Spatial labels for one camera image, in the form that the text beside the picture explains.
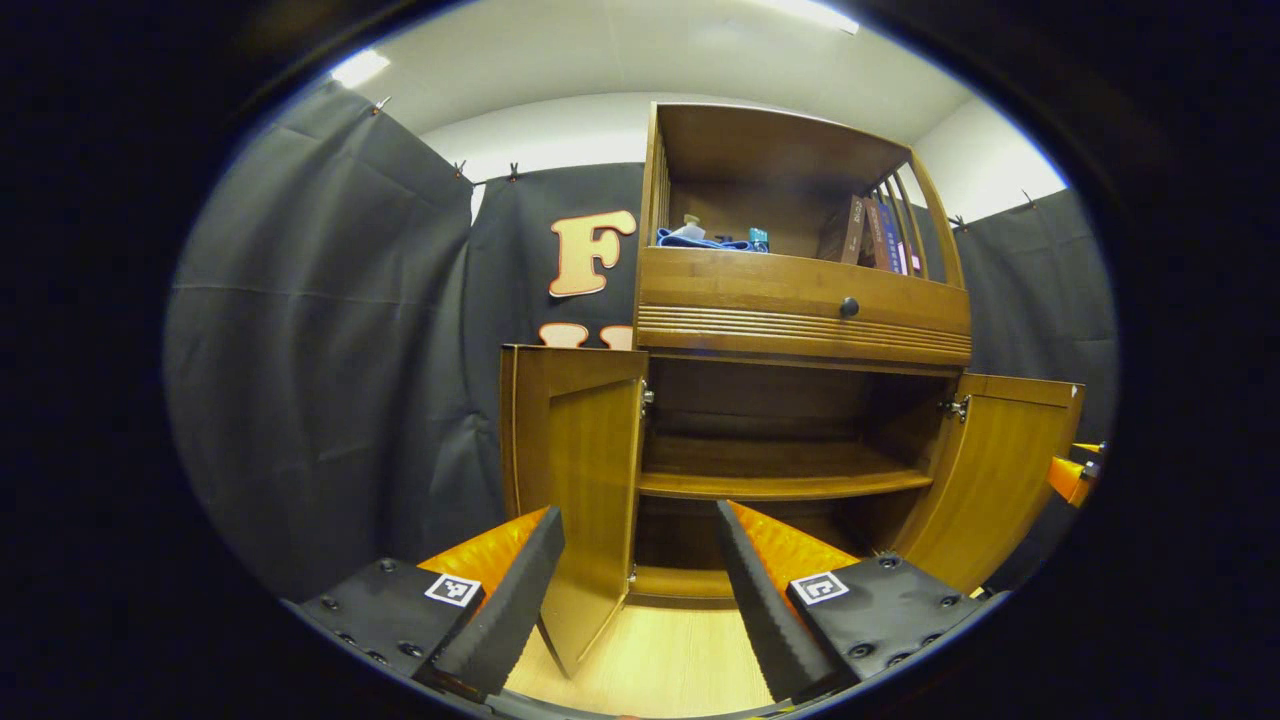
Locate blue book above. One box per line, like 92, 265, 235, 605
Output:
878, 200, 909, 274

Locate black backdrop cloth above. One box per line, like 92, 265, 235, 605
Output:
163, 80, 1119, 601

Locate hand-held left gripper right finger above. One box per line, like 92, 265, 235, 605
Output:
715, 498, 1006, 704

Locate wooden cabinet drawer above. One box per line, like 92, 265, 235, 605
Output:
636, 247, 973, 367

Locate brown leaning book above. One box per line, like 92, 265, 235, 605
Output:
817, 194, 867, 264

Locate wooden shoe cabinet door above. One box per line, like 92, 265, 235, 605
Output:
500, 345, 649, 679
893, 372, 1086, 596

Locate ceiling light panel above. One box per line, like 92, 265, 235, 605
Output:
330, 48, 393, 89

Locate blue cloth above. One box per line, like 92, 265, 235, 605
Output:
655, 228, 753, 251

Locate dark red book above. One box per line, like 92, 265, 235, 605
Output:
860, 197, 887, 269

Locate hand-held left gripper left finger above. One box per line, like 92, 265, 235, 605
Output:
285, 505, 567, 701

